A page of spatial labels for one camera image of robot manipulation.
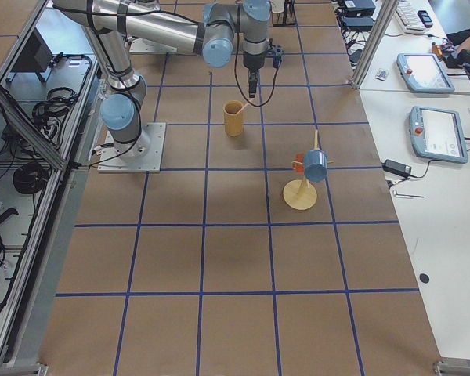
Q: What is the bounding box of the allen key tool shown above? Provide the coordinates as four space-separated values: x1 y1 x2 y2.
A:
392 190 424 199

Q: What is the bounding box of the upper teach pendant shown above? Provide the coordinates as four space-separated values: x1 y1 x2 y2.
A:
396 53 455 94

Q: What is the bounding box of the black monitor box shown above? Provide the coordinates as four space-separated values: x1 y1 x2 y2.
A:
11 28 53 82

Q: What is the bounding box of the wooden mug tree stand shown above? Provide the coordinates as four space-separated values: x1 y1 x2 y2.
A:
283 130 330 211

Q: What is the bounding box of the teach pendant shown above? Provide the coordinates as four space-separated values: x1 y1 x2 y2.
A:
396 53 455 94
408 106 468 164

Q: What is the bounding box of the coiled black cable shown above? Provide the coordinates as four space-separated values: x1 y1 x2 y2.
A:
12 161 48 197

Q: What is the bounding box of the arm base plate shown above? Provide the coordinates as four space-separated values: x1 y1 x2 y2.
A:
128 37 177 55
97 122 167 173

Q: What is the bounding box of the aluminium frame post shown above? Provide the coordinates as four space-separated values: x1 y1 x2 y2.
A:
351 0 399 89

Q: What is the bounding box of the black wire mug rack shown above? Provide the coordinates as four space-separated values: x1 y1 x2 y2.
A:
270 0 297 27

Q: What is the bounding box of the bamboo cylinder holder cup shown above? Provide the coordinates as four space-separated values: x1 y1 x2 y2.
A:
223 100 244 136

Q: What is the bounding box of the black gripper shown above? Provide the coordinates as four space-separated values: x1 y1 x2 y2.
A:
243 38 284 98

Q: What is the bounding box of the blue mug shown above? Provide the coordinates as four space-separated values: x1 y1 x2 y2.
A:
302 149 327 183

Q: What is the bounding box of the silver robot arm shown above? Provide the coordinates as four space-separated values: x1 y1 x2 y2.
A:
52 1 278 160

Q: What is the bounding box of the orange mug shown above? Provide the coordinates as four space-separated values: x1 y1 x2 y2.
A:
292 153 305 174

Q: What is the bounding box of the lower teach pendant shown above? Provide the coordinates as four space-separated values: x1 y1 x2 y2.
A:
408 106 468 164

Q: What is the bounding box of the black power adapter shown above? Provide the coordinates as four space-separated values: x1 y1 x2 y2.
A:
382 159 412 178

